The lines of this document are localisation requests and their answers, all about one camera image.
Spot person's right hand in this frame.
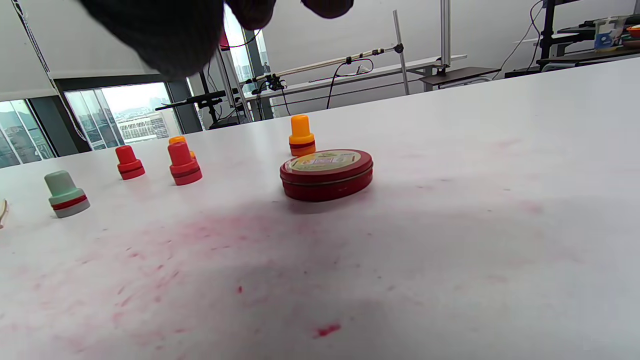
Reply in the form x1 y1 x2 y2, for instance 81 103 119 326
77 0 355 81

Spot orange reward stamp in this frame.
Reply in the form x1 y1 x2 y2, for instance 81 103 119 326
289 114 317 157
168 135 197 161

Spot red reward stamp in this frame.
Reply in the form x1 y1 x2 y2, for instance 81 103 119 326
115 145 146 181
167 141 203 186

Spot green reward stamp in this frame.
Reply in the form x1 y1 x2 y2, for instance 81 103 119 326
44 170 91 219

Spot red tin lid yellow label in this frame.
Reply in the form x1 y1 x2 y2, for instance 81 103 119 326
279 149 374 187

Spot black tripod stand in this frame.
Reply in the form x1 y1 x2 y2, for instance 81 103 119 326
155 89 241 131

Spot aluminium profile leg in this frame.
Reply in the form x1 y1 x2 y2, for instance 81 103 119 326
215 45 253 123

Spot thin grey metal pole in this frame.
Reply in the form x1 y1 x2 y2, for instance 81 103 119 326
391 10 411 96

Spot tall aluminium pole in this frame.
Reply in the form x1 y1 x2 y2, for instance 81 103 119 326
440 0 452 68

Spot brown top side table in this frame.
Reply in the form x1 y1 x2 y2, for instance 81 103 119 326
419 66 501 92

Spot black equipment rack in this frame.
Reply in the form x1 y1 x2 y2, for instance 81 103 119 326
505 0 640 79

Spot white bottle blue label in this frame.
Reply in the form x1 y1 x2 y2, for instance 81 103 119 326
594 16 623 51

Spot glass window dark frame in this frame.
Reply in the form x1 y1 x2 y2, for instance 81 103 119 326
0 82 201 168

